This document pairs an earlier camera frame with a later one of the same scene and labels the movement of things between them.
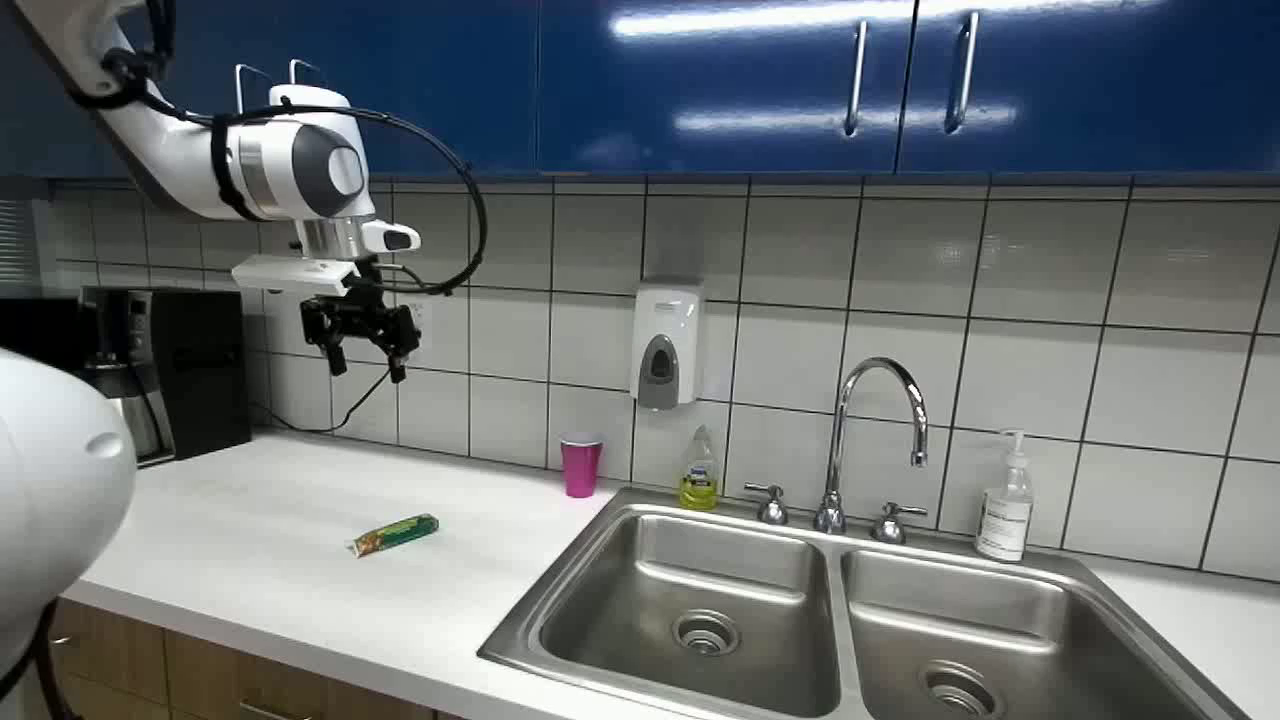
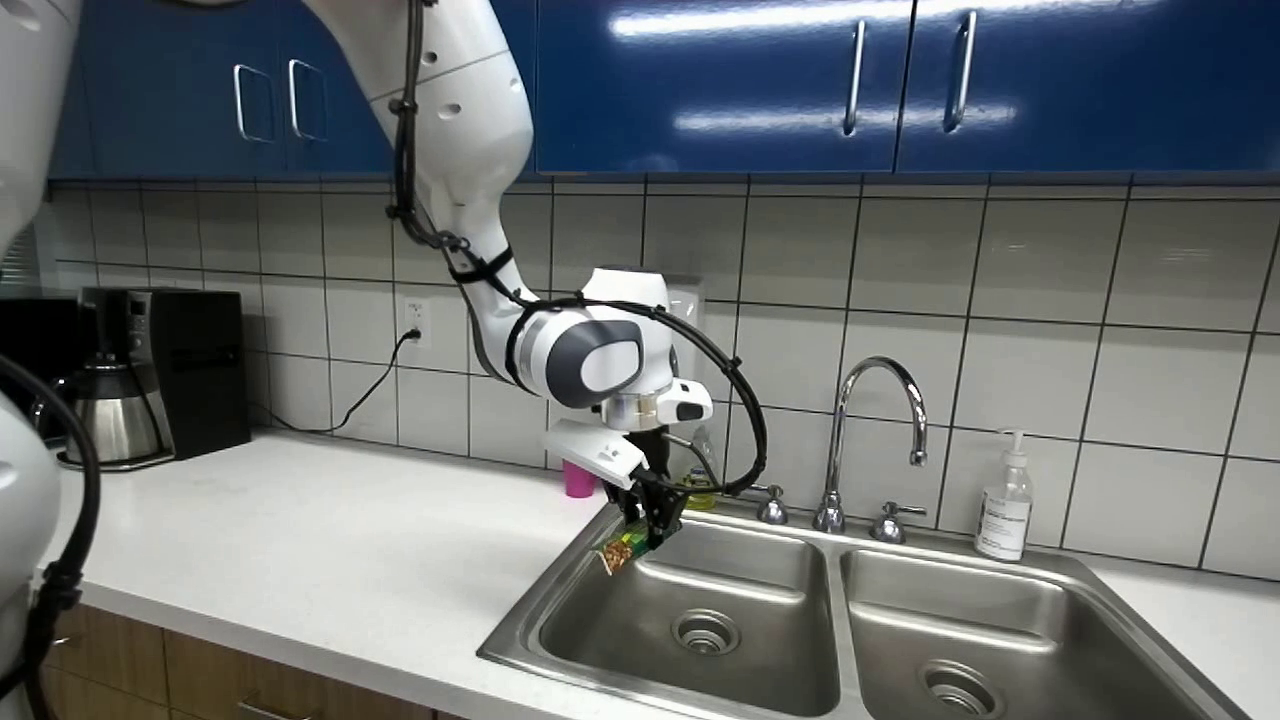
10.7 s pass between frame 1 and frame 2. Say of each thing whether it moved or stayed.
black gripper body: moved
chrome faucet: stayed
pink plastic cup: stayed
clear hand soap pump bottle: stayed
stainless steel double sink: stayed
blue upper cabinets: stayed
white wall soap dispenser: stayed
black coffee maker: stayed
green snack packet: moved
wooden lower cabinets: stayed
